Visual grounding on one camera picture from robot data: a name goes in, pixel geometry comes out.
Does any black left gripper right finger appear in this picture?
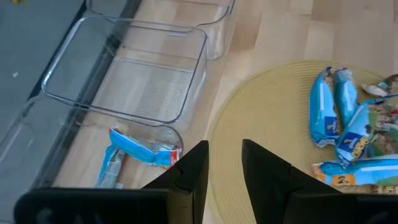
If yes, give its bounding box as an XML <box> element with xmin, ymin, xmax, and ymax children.
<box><xmin>241</xmin><ymin>139</ymin><xmax>342</xmax><ymax>224</ymax></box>

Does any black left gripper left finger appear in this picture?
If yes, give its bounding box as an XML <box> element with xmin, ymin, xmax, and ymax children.
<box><xmin>141</xmin><ymin>139</ymin><xmax>210</xmax><ymax>224</ymax></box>

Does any blue orange-ended granola bar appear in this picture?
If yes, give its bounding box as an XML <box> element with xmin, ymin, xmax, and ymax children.
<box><xmin>312</xmin><ymin>155</ymin><xmax>398</xmax><ymax>187</ymax></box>

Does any blue packet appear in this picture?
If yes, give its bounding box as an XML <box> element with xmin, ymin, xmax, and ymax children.
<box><xmin>360</xmin><ymin>73</ymin><xmax>398</xmax><ymax>98</ymax></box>

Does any yellow woven round placemat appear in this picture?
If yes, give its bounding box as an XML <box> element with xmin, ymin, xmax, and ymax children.
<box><xmin>205</xmin><ymin>60</ymin><xmax>398</xmax><ymax>224</ymax></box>

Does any clear plastic bin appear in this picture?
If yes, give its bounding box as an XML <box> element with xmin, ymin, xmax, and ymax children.
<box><xmin>41</xmin><ymin>14</ymin><xmax>209</xmax><ymax>133</ymax></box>
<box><xmin>0</xmin><ymin>93</ymin><xmax>185</xmax><ymax>191</ymax></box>
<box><xmin>84</xmin><ymin>0</ymin><xmax>238</xmax><ymax>62</ymax></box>

